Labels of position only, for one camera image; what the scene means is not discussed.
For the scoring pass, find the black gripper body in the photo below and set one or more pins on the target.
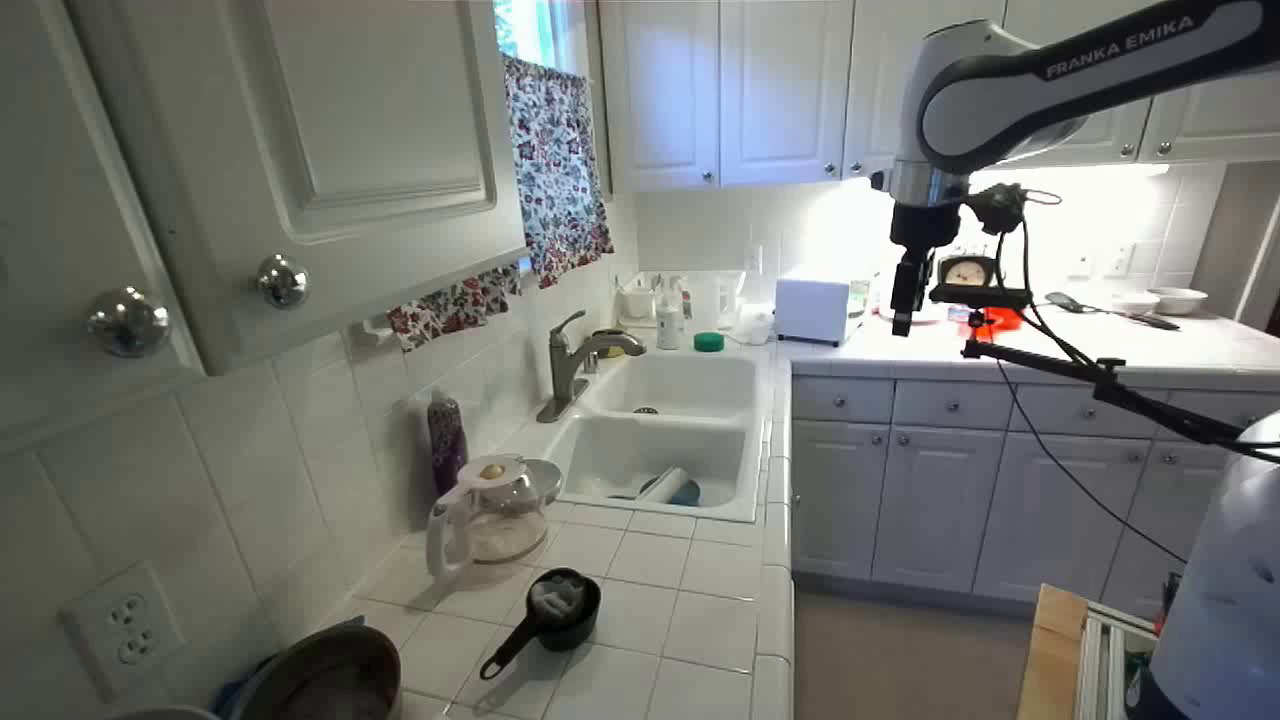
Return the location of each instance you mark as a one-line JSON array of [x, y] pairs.
[[923, 229]]

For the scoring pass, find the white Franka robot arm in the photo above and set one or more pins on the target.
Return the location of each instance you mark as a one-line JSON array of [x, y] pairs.
[[1065, 66]]

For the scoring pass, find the glass coffee carafe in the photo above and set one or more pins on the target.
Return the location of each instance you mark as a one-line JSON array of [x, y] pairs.
[[497, 521]]

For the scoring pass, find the white box appliance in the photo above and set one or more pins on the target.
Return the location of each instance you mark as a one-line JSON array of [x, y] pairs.
[[810, 311]]

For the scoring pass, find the white plate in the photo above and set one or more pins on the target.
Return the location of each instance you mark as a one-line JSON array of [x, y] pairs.
[[1111, 298]]

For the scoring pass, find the green round sponge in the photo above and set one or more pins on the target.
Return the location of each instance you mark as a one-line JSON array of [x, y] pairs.
[[710, 343]]

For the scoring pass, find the white lower cabinet unit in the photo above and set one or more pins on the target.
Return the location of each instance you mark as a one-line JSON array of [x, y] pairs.
[[933, 504]]

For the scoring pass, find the white raised-panel cabinet door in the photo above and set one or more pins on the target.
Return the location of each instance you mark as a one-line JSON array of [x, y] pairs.
[[787, 87], [661, 87]]

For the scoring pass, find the white soap bottle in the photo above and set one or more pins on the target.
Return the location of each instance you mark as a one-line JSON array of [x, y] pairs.
[[671, 324]]

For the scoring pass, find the white double sink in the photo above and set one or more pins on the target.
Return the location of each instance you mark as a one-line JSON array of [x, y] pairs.
[[664, 414]]

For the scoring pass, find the white bowl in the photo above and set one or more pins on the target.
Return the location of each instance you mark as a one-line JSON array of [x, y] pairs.
[[1181, 298]]

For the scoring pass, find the teal item in sink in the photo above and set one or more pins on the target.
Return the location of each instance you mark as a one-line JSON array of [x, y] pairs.
[[686, 492]]

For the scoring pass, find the white cup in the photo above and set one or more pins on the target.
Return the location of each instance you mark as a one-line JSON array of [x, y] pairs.
[[661, 487]]

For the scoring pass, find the grey metal faucet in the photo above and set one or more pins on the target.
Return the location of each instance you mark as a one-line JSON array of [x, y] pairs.
[[567, 367]]

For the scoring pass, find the wooden table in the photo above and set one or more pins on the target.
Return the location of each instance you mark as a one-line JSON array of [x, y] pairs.
[[1053, 652]]

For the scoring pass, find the floral curtain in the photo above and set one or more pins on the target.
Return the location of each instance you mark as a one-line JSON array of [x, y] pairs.
[[555, 172]]

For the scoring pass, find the grey round metal lid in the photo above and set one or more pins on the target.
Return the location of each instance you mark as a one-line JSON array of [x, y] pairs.
[[544, 477]]

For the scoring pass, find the window pane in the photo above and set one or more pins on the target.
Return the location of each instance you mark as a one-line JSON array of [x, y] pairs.
[[540, 29]]

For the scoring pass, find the purple soap bottle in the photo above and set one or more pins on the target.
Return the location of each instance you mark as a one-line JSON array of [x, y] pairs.
[[446, 443]]

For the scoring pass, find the white upper cabinet door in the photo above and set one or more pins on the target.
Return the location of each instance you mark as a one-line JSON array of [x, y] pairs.
[[344, 121], [54, 202]]

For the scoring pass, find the round metal cabinet knob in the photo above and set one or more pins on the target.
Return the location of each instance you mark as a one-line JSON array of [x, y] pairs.
[[131, 320], [282, 282]]

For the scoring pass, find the grey metal frying pan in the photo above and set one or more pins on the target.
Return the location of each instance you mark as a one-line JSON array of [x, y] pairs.
[[325, 675]]

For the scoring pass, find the black camera with orange clamp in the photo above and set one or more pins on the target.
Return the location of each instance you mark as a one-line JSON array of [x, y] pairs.
[[981, 295]]

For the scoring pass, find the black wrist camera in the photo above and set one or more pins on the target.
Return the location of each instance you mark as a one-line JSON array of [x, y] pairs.
[[997, 207]]

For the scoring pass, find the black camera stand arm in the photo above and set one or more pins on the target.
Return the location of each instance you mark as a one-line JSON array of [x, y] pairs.
[[1135, 395]]

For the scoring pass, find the aluminium profile frame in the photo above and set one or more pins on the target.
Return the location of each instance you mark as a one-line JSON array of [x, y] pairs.
[[1114, 666]]

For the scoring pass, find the white wall outlet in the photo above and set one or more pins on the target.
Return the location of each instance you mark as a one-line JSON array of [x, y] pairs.
[[120, 629]]

